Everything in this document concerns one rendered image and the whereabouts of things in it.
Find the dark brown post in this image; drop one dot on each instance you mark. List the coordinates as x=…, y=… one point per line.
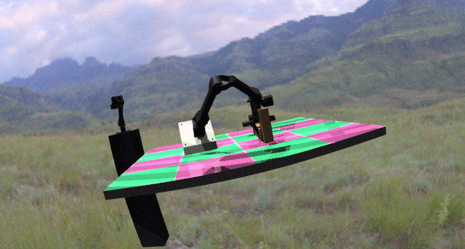
x=265, y=125

